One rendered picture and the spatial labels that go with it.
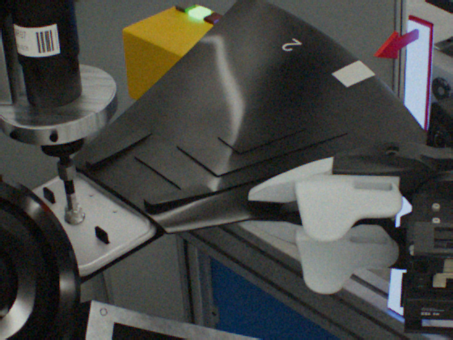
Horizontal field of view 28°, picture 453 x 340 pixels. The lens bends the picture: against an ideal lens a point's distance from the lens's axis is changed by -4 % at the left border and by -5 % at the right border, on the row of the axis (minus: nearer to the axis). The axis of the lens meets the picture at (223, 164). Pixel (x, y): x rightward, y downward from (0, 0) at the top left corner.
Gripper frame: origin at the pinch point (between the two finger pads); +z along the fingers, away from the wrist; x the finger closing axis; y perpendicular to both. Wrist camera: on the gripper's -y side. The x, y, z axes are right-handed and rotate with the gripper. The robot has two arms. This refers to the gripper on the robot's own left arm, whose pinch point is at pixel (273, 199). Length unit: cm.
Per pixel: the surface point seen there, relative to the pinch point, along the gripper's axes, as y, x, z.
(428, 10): -269, 148, -23
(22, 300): 13.5, -4.5, 11.0
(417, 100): -22.4, 8.7, -9.5
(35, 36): 4.1, -14.3, 11.3
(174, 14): -46, 15, 17
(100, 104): 3.8, -9.8, 8.4
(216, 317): -36, 56, 14
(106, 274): -65, 82, 41
